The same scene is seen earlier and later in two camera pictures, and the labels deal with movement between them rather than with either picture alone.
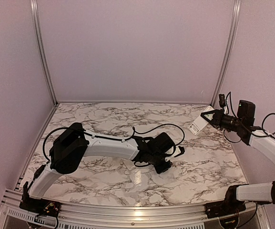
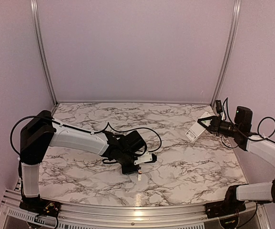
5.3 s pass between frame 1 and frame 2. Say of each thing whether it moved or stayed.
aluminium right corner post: stayed
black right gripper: moved
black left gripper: moved
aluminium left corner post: stayed
